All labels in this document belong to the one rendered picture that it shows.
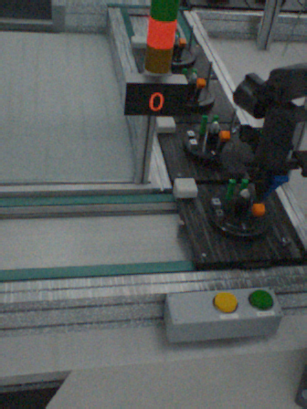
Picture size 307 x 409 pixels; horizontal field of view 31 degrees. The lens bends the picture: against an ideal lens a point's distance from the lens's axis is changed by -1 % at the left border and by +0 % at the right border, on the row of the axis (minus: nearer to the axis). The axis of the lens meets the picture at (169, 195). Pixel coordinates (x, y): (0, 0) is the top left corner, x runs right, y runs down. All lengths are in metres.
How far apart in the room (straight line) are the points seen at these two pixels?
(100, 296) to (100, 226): 0.23
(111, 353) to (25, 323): 0.17
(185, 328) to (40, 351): 0.27
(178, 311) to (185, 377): 0.12
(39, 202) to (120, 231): 0.18
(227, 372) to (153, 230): 0.34
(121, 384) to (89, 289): 0.18
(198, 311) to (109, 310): 0.17
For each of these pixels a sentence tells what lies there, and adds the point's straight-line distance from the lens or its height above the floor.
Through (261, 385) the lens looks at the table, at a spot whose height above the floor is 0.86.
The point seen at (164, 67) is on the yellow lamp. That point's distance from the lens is 1.05.
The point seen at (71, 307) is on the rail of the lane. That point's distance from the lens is 1.03.
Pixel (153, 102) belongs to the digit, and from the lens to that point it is 1.08.
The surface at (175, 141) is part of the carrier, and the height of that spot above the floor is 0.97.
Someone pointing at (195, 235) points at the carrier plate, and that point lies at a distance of 1.13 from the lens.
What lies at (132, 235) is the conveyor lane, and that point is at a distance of 1.18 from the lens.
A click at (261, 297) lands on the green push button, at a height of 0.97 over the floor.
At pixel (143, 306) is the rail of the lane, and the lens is 1.05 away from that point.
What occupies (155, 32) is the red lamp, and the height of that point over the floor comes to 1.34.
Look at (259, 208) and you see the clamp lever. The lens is 1.07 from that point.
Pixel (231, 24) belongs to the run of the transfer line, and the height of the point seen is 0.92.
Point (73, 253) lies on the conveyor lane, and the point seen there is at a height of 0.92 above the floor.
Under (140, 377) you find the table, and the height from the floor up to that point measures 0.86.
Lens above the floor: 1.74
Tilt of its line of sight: 39 degrees down
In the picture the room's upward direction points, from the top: 9 degrees clockwise
